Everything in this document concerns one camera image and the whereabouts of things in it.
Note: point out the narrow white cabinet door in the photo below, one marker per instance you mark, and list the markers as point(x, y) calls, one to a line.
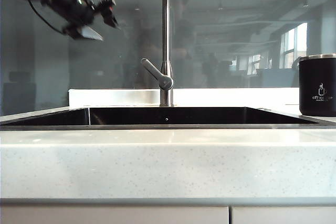
point(283, 216)

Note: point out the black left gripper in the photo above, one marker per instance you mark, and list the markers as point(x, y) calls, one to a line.
point(76, 11)

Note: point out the wide white cabinet door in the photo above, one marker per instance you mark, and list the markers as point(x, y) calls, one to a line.
point(105, 216)

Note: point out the black steel-rimmed mug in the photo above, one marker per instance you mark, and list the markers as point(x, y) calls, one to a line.
point(317, 85)

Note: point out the black kitchen sink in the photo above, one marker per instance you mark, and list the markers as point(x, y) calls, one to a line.
point(183, 115)

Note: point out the brushed steel faucet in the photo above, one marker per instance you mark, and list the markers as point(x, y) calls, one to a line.
point(166, 24)

